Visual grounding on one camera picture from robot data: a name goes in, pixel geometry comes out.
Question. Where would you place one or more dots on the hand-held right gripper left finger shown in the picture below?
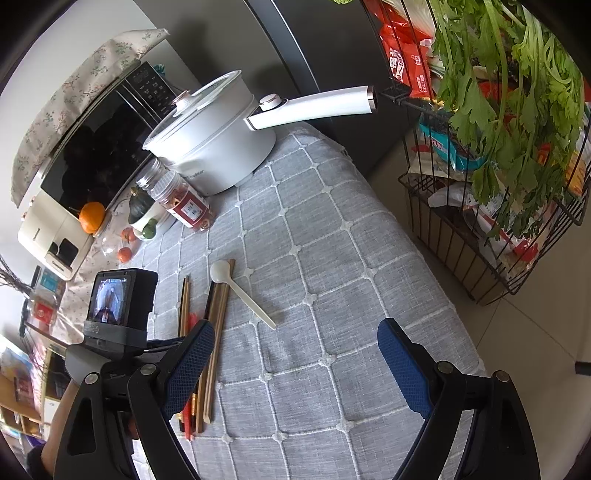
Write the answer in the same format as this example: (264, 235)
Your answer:
(188, 369)

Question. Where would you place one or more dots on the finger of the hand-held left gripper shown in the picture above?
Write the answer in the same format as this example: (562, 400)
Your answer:
(161, 345)

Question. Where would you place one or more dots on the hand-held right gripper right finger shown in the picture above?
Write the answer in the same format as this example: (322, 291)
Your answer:
(404, 369)

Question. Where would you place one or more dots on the thin brown chopstick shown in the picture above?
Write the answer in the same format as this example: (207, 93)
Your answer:
(183, 304)
(188, 300)

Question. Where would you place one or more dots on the red chopstick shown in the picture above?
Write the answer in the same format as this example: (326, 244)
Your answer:
(188, 422)

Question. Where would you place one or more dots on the white plastic spoon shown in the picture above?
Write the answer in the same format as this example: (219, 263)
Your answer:
(220, 271)

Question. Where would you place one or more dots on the person's left forearm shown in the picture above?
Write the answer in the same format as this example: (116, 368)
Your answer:
(57, 429)

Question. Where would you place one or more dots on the small red tomato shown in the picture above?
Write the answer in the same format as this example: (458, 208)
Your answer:
(124, 254)
(128, 234)

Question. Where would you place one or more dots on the clear plastic container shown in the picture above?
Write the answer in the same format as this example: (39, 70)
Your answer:
(108, 244)

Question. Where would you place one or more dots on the orange fruit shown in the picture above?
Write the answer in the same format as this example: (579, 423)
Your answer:
(91, 217)

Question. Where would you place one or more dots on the cream white toaster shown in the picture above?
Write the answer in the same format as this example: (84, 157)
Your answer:
(51, 235)

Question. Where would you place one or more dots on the grey checked tablecloth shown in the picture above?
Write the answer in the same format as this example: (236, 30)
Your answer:
(323, 277)

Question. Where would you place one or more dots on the clear jar with red label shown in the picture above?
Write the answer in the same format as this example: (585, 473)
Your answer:
(182, 203)

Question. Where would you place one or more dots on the wooden shelf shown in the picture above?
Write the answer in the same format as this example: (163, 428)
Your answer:
(23, 397)

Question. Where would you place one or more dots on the black metal bar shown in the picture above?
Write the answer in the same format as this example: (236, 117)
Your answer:
(584, 367)

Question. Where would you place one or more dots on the black microwave oven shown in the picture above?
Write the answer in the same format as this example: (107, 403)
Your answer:
(101, 138)

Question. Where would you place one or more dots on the white electric pot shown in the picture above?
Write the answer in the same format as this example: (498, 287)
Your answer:
(217, 152)

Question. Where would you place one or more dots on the blue and white packet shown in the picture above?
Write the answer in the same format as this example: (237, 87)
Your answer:
(448, 147)

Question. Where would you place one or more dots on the white pot lid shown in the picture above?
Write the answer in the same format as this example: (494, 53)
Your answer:
(203, 99)

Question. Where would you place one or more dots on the floral cover cloth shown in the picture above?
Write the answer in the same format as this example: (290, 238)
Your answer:
(69, 92)

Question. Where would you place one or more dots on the leafy green vegetable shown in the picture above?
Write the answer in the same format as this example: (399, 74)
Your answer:
(498, 92)

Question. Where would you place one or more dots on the red snack packet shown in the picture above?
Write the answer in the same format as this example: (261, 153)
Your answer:
(406, 60)

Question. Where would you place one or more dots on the dark grey refrigerator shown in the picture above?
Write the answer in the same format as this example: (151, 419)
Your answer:
(323, 55)

